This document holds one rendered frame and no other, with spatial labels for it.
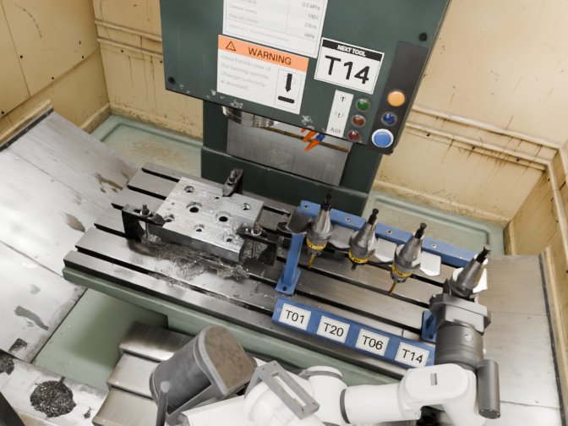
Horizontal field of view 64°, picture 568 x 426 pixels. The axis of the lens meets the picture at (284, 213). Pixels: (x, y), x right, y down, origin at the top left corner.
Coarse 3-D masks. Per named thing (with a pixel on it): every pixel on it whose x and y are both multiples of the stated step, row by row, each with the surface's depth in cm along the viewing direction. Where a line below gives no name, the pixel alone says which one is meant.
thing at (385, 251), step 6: (378, 240) 112; (384, 240) 112; (390, 240) 112; (378, 246) 110; (384, 246) 111; (390, 246) 111; (396, 246) 112; (378, 252) 109; (384, 252) 109; (390, 252) 110; (378, 258) 108; (384, 258) 108; (390, 258) 108
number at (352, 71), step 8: (344, 56) 71; (344, 64) 72; (352, 64) 72; (360, 64) 71; (368, 64) 71; (344, 72) 73; (352, 72) 73; (360, 72) 72; (368, 72) 72; (344, 80) 74; (352, 80) 74; (360, 80) 73; (368, 80) 73; (368, 88) 74
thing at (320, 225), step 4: (320, 208) 106; (320, 212) 106; (324, 212) 106; (328, 212) 106; (316, 216) 108; (320, 216) 107; (324, 216) 107; (328, 216) 107; (316, 220) 108; (320, 220) 107; (324, 220) 107; (328, 220) 108; (312, 224) 111; (316, 224) 109; (320, 224) 108; (324, 224) 108; (328, 224) 109; (312, 228) 111; (316, 228) 109; (320, 228) 109; (324, 228) 109; (328, 228) 110; (320, 232) 110; (324, 232) 110
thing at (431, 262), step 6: (426, 252) 111; (426, 258) 110; (432, 258) 110; (438, 258) 110; (420, 264) 108; (426, 264) 108; (432, 264) 109; (438, 264) 109; (426, 270) 107; (432, 270) 107; (438, 270) 107
